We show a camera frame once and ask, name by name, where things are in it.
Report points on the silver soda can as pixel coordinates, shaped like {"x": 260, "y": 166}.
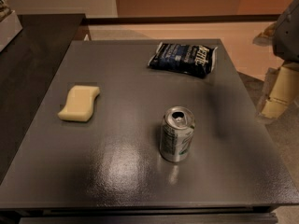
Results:
{"x": 176, "y": 133}

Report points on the dark blue chip bag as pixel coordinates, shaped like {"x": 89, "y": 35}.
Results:
{"x": 193, "y": 60}

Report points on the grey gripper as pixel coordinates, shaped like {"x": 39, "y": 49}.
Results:
{"x": 288, "y": 34}

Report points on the yellow sponge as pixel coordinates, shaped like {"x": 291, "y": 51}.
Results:
{"x": 79, "y": 103}

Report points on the white box at left edge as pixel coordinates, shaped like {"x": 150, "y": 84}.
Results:
{"x": 10, "y": 24}

